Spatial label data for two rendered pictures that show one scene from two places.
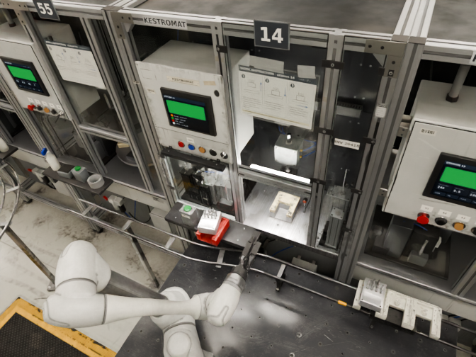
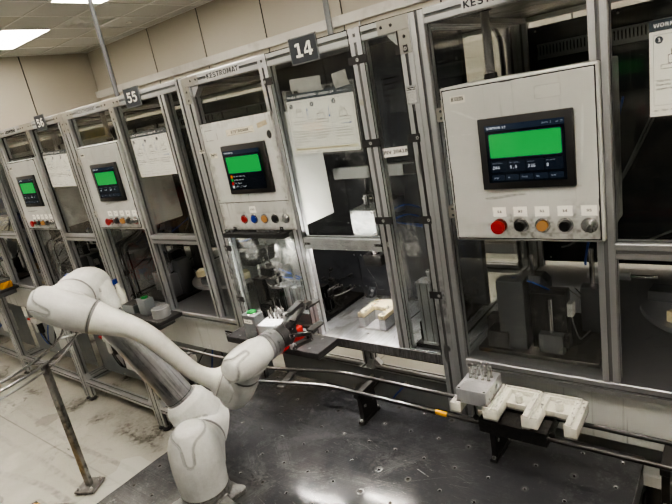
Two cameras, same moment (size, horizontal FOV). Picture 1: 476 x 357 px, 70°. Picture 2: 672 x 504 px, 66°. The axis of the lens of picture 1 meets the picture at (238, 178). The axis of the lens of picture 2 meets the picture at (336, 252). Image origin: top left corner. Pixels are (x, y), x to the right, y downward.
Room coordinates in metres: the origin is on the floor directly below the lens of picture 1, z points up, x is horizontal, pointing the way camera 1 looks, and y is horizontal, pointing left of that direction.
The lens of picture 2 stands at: (-0.75, -0.45, 1.83)
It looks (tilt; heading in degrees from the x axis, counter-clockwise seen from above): 16 degrees down; 9
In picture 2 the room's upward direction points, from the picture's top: 11 degrees counter-clockwise
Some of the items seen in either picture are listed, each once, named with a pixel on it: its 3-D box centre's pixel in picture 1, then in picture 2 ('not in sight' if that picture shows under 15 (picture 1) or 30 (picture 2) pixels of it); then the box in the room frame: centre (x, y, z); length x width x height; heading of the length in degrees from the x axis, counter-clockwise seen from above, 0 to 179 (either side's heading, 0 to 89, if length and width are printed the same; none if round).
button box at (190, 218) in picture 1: (190, 214); (255, 323); (1.26, 0.29, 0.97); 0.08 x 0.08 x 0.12; 60
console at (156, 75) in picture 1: (198, 102); (265, 170); (1.41, 0.14, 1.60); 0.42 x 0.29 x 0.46; 60
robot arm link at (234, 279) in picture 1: (234, 283); (270, 344); (0.72, 0.06, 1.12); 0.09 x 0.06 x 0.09; 60
